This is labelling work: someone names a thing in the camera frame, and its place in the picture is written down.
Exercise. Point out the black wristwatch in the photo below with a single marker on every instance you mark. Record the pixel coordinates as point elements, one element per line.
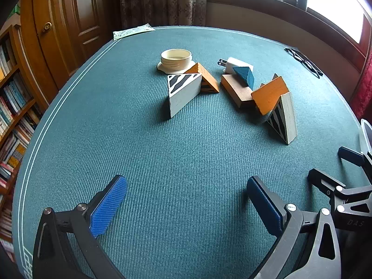
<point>302,61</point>

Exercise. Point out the clear plastic bowl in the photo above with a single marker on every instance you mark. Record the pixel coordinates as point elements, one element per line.
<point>366,133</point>

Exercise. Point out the wooden door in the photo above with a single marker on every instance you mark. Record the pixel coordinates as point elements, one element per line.
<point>81,11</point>

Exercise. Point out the beige tape roll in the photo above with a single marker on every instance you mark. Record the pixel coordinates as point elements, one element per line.
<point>176,59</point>

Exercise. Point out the grey zebra striped triangular block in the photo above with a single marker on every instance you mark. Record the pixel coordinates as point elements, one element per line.
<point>287,119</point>

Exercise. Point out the blue triangular block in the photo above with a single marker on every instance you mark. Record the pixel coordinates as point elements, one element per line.
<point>245,77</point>

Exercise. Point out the white charger plug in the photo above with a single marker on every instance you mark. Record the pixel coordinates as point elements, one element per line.
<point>232,64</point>

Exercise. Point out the white zebra striped triangular block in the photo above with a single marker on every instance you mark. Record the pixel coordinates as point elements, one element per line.
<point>181,98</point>

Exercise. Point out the beige patterned curtain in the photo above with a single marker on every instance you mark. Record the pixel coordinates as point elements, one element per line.
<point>162,0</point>

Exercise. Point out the rows of books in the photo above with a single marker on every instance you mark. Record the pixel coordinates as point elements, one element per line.
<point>11,98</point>

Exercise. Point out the wooden bookshelf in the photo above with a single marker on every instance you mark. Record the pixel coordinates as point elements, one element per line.
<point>17,49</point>

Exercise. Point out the red curtain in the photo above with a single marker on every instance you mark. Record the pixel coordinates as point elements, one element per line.
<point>366,90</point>

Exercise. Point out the black smartphone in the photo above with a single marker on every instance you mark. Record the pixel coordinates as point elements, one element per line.
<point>314,65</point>

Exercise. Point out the paper sheet on table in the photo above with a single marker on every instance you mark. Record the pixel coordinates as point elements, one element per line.
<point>133,31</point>

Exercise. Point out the orange striped triangular block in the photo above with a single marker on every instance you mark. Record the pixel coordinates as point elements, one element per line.
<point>207,78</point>

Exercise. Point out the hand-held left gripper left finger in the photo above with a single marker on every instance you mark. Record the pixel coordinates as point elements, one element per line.
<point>107,206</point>

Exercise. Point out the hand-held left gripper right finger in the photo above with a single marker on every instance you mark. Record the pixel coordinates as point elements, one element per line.
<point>264,206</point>

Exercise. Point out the orange wooden block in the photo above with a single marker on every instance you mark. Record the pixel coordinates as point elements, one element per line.
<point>270,94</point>

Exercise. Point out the brown wooden block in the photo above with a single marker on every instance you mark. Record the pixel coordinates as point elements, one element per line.
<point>237,91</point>

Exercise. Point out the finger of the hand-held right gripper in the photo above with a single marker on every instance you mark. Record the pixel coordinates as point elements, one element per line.
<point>350,154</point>
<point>322,178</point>

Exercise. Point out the brass door knob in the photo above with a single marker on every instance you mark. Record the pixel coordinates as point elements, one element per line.
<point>46,27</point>

